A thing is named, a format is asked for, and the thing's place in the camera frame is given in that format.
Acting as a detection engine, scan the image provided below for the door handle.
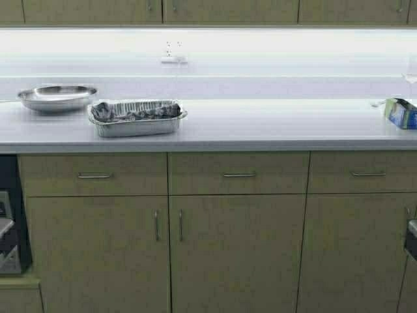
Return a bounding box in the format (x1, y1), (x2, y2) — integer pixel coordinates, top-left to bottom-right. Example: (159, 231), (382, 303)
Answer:
(154, 209), (160, 242)
(179, 209), (183, 242)

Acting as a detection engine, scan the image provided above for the aluminium foil tray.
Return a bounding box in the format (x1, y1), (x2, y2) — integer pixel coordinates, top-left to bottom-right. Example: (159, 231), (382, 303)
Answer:
(87, 99), (188, 138)

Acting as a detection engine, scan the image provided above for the far right upper door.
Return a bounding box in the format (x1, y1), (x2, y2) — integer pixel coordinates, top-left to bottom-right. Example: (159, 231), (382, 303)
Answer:
(298, 0), (410, 25)

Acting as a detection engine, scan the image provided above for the right drawer handle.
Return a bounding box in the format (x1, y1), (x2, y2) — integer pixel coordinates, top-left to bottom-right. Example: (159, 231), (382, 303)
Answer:
(351, 171), (386, 177)

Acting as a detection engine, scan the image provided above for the cabinet door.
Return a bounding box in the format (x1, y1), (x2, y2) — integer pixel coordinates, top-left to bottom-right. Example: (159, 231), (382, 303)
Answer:
(27, 196), (170, 312)
(163, 0), (299, 25)
(169, 194), (305, 312)
(297, 193), (416, 312)
(23, 0), (162, 25)

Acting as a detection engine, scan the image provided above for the far left upper door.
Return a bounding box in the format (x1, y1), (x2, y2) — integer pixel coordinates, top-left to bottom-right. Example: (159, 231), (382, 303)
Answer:
(0, 0), (24, 25)

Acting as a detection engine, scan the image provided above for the middle lower door handle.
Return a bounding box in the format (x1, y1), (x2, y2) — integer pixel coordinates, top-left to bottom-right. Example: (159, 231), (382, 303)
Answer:
(179, 209), (183, 242)

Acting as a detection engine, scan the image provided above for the robot base right corner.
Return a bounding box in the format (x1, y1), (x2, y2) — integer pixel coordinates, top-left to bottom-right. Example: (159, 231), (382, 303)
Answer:
(404, 219), (417, 260)

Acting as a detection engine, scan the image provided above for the blue green box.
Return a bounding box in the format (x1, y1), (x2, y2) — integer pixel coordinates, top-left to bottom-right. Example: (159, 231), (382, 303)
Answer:
(384, 98), (416, 130)

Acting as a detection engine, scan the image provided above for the left drawer front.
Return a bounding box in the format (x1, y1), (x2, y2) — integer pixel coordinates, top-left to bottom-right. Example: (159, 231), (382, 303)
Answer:
(18, 153), (167, 197)

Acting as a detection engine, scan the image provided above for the middle drawer handle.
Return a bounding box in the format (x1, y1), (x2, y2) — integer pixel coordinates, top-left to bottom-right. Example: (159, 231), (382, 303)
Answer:
(223, 172), (256, 178)

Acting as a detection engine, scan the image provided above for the left drawer handle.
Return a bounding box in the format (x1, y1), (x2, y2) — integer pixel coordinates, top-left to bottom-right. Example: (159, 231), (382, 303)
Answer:
(78, 172), (113, 179)

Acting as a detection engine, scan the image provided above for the left lower door handle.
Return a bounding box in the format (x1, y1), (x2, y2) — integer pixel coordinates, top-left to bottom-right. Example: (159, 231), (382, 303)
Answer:
(154, 209), (160, 242)

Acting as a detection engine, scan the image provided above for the appliance under counter left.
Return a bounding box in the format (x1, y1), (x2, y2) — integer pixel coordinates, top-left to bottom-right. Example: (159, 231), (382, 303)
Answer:
(1, 155), (32, 276)

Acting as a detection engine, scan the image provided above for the white wall outlet plate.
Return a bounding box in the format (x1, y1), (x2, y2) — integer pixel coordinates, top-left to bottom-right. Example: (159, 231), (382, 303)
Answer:
(160, 40), (188, 65)

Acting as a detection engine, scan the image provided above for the drawer handle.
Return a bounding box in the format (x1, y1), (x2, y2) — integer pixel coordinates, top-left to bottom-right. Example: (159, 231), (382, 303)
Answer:
(351, 171), (386, 177)
(223, 172), (256, 178)
(78, 172), (113, 179)

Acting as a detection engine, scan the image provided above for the middle drawer front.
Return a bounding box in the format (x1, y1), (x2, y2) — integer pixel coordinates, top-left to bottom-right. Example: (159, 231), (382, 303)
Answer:
(168, 152), (309, 195)

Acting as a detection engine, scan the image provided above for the stainless steel bowl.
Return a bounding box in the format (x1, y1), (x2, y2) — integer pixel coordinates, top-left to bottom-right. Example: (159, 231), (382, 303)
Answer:
(18, 85), (97, 113)

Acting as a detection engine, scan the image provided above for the robot base left corner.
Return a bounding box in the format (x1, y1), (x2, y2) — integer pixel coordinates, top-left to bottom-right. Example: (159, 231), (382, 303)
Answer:
(1, 218), (17, 267)

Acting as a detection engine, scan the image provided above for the patterned grey cloth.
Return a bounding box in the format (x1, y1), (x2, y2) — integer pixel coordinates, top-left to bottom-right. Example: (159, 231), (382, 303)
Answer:
(91, 102), (181, 123)

